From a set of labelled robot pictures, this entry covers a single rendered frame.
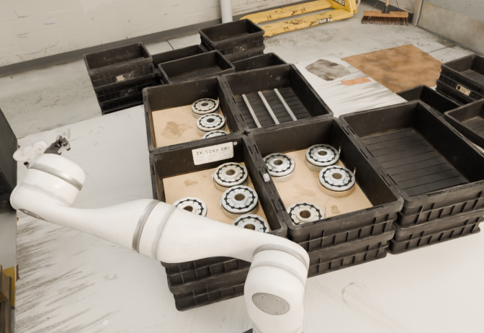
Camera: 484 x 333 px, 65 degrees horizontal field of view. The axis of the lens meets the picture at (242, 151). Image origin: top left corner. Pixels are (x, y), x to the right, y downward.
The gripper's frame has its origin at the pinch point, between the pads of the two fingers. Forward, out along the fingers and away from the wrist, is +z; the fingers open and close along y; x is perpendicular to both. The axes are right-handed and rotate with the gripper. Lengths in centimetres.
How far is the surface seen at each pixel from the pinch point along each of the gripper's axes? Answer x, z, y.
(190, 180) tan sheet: -22.5, -20.0, 34.1
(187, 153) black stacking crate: -14.6, -17.8, 37.1
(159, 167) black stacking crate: -15.4, -16.6, 27.6
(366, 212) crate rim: -28, -58, 70
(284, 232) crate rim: -22, -57, 50
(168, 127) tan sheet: -17.2, 10.7, 33.7
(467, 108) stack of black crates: -88, 25, 175
